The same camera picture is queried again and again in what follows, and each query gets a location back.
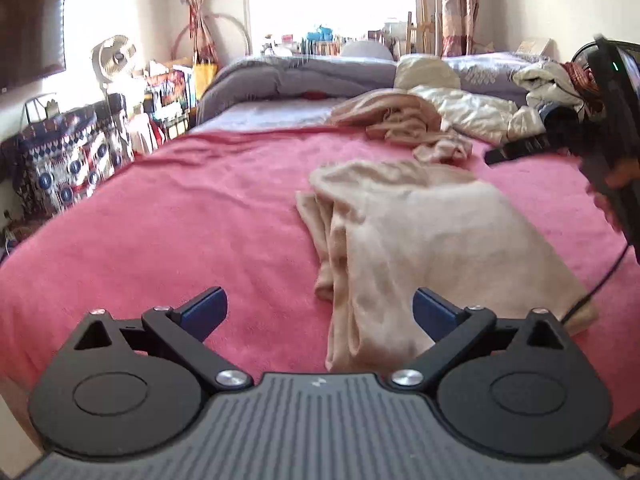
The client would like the floral curtain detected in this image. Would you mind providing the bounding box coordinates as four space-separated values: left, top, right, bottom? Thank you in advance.
440 0 481 56
181 0 219 66

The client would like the white wall calendar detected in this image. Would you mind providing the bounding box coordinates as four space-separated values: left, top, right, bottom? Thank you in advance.
515 37 554 59

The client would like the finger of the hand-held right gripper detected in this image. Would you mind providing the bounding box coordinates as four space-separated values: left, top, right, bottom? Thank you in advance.
484 134 549 165

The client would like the person's right hand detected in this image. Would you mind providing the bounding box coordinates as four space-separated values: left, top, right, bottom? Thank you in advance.
587 157 640 233

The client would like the row of books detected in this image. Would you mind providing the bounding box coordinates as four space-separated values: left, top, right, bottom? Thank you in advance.
300 37 346 56

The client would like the pink blanket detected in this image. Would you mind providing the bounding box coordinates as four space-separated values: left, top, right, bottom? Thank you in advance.
0 127 640 432

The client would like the grey leaf-print duvet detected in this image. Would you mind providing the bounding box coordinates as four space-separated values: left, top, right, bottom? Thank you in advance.
196 51 549 126

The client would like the patterned tablecloth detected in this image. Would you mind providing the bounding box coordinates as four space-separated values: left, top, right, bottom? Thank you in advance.
0 95 136 219

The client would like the television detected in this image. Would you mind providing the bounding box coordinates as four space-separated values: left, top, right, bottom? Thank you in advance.
0 0 67 94

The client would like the colourful printed box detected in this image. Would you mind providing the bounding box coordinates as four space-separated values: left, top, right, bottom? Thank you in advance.
145 67 194 111

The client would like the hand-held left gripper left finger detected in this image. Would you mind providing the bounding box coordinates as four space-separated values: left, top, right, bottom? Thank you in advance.
73 286 254 392

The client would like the cream puffer coat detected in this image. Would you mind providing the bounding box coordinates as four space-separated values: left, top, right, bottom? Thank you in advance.
394 54 546 146

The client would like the yellow paper bag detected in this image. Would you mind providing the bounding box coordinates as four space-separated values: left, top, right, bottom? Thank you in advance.
192 57 219 101

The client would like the white chair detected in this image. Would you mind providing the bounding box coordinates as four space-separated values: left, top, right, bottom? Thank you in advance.
342 40 394 61

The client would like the table fan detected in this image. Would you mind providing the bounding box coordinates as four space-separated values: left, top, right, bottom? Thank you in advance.
91 35 139 111

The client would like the brown checked garment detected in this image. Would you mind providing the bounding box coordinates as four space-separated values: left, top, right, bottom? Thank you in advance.
560 60 601 106

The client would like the pale beige garment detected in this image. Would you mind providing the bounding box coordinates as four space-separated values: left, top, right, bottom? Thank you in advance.
295 159 599 372

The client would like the tan garment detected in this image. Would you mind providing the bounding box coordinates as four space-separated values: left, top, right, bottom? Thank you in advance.
329 89 474 165

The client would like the pink hula hoop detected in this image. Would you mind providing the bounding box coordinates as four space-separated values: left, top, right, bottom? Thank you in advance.
172 10 251 61

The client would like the wooden easel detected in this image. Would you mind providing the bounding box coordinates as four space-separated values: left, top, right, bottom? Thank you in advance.
405 10 436 56

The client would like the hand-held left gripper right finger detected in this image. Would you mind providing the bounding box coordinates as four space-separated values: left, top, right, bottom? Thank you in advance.
389 287 577 391

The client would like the black cable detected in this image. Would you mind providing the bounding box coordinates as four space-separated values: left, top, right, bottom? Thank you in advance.
559 244 631 324

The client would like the white zip jacket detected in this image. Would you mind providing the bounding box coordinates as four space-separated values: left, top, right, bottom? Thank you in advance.
512 60 586 114

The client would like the wire rack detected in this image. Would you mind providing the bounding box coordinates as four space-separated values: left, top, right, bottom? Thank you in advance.
23 92 61 124

